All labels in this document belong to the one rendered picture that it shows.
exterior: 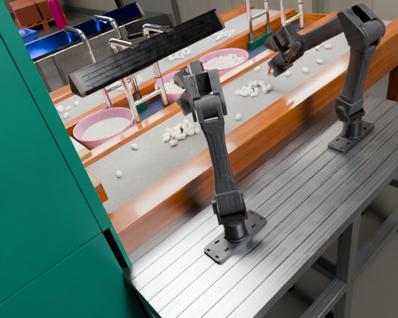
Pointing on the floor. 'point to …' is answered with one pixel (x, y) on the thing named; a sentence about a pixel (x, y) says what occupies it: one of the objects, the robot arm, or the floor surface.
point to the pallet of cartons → (31, 12)
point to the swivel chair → (135, 28)
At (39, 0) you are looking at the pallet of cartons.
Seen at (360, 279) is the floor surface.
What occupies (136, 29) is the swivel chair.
